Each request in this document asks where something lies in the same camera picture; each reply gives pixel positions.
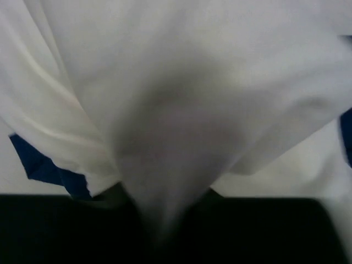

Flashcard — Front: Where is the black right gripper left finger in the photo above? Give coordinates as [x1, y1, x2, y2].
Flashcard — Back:
[1, 186, 154, 263]

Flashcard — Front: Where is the blue t shirt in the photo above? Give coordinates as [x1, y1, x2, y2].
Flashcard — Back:
[9, 35, 352, 200]

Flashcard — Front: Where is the white t shirt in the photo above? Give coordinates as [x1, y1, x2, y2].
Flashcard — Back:
[0, 0, 352, 232]

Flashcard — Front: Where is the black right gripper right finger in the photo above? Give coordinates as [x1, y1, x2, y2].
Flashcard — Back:
[175, 191, 349, 264]

